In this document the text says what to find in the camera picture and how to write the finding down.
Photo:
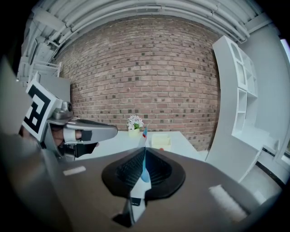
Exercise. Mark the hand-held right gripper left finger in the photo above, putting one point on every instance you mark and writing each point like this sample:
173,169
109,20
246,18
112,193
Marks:
90,192

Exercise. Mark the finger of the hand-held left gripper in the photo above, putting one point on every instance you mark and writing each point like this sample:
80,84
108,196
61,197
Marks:
93,122
102,133

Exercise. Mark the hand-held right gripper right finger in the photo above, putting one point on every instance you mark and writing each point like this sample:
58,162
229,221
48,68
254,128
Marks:
192,192

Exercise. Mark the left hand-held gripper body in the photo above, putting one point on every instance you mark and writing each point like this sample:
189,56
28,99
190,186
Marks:
38,108

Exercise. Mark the yellow plastic holder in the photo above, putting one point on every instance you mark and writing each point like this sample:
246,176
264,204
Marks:
159,141

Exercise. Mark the person's left hand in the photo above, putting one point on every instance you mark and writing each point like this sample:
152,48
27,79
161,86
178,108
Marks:
57,138

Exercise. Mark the white partition panel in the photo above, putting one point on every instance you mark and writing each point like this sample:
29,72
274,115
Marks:
59,88

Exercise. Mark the potted pink flowers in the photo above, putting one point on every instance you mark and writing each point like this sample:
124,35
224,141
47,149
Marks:
134,133

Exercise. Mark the white metal rack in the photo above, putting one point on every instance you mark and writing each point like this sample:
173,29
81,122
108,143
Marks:
45,68

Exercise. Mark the white shelf cabinet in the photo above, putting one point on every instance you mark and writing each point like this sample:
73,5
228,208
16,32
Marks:
224,136

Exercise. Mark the white ceiling pipes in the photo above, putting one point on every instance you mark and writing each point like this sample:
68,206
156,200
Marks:
136,10

